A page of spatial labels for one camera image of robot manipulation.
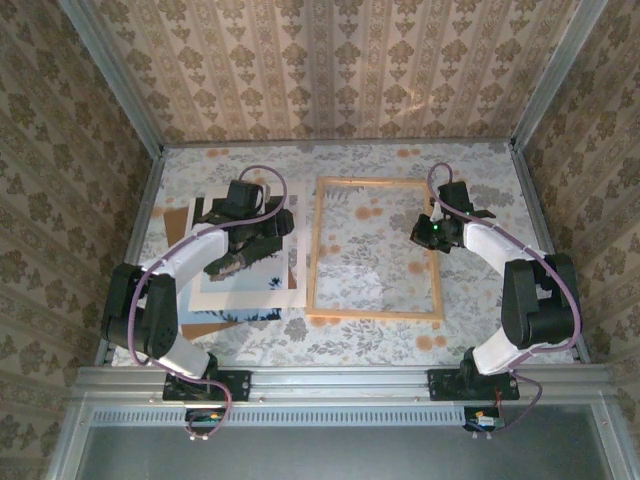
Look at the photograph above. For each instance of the white picture mat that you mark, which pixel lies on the white picture mat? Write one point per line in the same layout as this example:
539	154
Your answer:
297	250

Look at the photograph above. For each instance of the photo with dark foliage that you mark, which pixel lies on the photo with dark foliage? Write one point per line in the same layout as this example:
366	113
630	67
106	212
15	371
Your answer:
250	280

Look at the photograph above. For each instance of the light wooden picture frame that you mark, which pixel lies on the light wooden picture frame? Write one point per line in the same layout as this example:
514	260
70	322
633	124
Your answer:
314	250

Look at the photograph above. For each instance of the brown backing board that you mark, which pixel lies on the brown backing board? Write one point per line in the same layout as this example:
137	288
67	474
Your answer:
175	225

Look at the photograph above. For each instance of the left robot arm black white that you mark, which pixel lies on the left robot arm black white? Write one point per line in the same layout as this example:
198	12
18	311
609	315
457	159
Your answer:
150	320

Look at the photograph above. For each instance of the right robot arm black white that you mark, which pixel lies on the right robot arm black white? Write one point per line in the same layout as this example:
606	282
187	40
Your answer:
540	310

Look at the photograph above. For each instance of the small circuit board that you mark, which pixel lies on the small circuit board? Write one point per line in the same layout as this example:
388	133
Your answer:
205	417
482	420

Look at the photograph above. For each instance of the grey metal panel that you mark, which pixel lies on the grey metal panel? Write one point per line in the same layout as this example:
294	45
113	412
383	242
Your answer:
340	452

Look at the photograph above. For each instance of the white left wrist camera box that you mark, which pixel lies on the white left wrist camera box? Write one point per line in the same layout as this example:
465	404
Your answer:
266	192

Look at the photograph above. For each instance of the aluminium table side rail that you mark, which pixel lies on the aluminium table side rail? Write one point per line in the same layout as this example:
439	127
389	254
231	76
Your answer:
539	225
146	197

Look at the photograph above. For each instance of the aluminium table end rail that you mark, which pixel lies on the aluminium table end rail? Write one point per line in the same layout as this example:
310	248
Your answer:
350	142

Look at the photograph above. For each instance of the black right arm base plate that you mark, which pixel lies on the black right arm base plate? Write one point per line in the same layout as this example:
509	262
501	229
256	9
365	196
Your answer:
445	385

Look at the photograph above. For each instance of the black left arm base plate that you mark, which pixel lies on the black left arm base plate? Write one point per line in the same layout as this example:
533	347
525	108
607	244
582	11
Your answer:
235	385

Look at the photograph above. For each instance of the aluminium mounting rail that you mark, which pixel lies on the aluminium mounting rail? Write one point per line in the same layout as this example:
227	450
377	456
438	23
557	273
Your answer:
340	382

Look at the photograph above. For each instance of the aluminium corner post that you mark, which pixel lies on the aluminium corner post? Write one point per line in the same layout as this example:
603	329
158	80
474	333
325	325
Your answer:
114	80
556	75

